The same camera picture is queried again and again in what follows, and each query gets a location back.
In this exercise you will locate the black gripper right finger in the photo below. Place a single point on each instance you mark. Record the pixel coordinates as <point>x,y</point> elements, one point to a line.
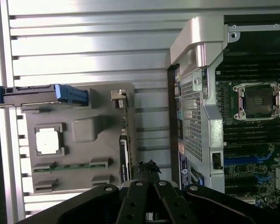
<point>175,205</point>

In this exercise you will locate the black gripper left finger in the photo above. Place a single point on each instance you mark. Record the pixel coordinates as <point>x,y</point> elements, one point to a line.
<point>133,205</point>

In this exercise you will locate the grey parts rack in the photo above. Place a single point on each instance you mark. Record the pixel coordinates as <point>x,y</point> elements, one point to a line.
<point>100,149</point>

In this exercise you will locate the green ram stick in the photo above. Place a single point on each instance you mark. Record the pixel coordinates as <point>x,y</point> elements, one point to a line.
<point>70,167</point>

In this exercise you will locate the blue expansion slot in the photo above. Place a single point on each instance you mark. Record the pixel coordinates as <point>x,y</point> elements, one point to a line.
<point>240,159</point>

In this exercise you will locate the green motherboard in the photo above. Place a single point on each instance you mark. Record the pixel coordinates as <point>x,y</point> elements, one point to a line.
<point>247,168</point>

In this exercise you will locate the open dark pc case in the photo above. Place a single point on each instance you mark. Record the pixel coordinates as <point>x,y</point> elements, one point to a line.
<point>198,116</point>

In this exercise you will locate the silver cpu chip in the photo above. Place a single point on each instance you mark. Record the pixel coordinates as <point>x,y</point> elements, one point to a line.
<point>46,141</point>

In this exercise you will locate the hard disk with blue carrier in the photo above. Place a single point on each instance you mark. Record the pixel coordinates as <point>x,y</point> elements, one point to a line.
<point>67,95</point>

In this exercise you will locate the cpu socket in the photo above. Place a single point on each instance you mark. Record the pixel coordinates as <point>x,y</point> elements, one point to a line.
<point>256,101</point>

